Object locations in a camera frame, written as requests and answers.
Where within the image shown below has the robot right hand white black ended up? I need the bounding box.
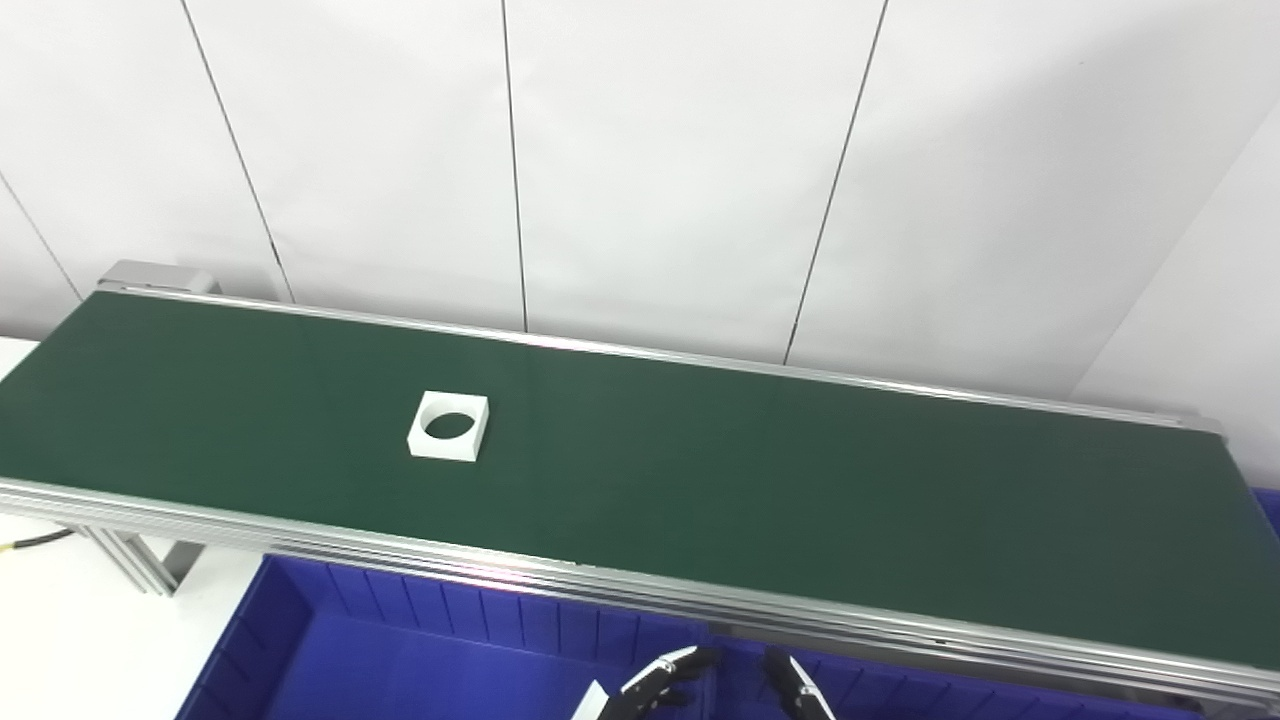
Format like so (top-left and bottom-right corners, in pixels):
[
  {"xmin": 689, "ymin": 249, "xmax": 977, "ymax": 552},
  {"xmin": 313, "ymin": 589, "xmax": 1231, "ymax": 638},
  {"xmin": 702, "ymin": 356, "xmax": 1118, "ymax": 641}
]
[{"xmin": 764, "ymin": 648, "xmax": 837, "ymax": 720}]

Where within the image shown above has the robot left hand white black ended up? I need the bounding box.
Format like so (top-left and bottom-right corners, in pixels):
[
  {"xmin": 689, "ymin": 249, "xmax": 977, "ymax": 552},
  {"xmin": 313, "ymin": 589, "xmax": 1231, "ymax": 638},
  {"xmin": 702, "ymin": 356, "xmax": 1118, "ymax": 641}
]
[{"xmin": 570, "ymin": 645, "xmax": 718, "ymax": 720}]

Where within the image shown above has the white square part round hole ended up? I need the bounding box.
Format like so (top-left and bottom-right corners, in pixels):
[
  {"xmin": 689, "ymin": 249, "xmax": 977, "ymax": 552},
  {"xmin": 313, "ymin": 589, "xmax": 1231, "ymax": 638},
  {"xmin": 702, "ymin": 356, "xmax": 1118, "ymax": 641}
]
[{"xmin": 407, "ymin": 391, "xmax": 490, "ymax": 464}]

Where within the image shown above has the green conveyor belt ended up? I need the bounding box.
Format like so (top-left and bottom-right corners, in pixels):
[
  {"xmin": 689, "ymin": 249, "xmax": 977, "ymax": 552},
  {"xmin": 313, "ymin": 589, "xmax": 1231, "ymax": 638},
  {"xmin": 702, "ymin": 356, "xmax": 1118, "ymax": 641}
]
[
  {"xmin": 0, "ymin": 291, "xmax": 1280, "ymax": 672},
  {"xmin": 0, "ymin": 283, "xmax": 1280, "ymax": 717}
]

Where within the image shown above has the aluminium conveyor leg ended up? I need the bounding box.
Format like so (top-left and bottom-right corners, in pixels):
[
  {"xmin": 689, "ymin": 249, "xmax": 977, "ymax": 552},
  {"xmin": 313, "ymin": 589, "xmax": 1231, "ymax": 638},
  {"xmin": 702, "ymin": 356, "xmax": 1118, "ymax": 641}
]
[{"xmin": 72, "ymin": 524, "xmax": 207, "ymax": 599}]

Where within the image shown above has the grey conveyor motor box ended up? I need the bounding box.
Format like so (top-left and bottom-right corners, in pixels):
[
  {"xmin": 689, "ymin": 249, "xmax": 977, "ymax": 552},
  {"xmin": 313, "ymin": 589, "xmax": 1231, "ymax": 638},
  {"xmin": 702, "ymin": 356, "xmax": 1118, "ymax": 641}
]
[{"xmin": 97, "ymin": 260, "xmax": 217, "ymax": 297}]

